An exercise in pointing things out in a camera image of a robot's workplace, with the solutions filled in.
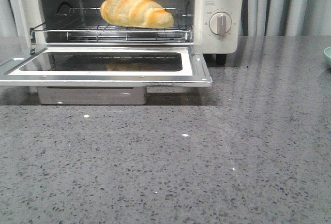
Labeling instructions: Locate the striped yellow bread roll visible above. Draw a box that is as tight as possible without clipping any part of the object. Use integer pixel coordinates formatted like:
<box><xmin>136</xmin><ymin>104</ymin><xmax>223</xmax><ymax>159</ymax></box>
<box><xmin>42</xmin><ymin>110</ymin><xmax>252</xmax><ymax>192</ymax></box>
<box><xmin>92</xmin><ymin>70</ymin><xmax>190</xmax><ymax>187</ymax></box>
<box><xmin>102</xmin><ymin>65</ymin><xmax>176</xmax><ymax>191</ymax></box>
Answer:
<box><xmin>100</xmin><ymin>0</ymin><xmax>174</xmax><ymax>28</ymax></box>

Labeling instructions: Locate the glass oven door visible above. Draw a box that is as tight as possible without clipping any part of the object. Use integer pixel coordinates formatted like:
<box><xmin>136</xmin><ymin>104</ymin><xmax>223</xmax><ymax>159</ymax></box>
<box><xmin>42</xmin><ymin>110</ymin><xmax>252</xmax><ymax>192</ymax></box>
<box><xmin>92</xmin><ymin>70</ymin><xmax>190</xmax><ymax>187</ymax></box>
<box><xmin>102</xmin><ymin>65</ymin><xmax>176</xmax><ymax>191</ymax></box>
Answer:
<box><xmin>1</xmin><ymin>44</ymin><xmax>212</xmax><ymax>87</ymax></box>

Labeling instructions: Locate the lower beige oven knob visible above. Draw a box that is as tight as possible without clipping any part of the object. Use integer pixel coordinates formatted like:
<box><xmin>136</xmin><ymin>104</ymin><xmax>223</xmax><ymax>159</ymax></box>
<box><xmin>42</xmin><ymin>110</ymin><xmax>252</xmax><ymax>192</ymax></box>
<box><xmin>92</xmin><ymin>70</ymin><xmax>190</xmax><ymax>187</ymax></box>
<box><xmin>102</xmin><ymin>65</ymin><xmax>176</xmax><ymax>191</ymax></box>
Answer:
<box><xmin>209</xmin><ymin>12</ymin><xmax>232</xmax><ymax>36</ymax></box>

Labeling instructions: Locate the white Toshiba toaster oven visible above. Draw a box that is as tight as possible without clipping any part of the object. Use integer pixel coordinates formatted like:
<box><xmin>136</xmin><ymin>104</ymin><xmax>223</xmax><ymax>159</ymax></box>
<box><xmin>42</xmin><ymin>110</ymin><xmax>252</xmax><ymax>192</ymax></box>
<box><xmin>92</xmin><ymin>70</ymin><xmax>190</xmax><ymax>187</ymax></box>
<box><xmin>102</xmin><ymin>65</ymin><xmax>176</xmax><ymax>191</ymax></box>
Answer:
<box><xmin>5</xmin><ymin>0</ymin><xmax>245</xmax><ymax>66</ymax></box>

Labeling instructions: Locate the metal wire oven rack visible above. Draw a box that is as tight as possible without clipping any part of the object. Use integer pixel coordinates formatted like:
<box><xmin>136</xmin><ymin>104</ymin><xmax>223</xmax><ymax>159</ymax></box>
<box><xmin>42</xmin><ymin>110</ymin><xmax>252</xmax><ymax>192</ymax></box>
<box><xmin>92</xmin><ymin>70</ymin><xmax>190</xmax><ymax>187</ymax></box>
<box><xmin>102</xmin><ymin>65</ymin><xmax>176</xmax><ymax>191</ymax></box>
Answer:
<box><xmin>30</xmin><ymin>8</ymin><xmax>193</xmax><ymax>43</ymax></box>

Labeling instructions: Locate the silver oven door handle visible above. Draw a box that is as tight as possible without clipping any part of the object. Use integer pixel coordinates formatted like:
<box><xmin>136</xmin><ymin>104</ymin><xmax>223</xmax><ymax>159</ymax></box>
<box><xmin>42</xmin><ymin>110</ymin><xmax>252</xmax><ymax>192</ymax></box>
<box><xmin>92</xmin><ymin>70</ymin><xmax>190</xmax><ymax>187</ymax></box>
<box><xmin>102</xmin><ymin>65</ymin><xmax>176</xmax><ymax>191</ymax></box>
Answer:
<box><xmin>37</xmin><ymin>86</ymin><xmax>147</xmax><ymax>105</ymax></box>

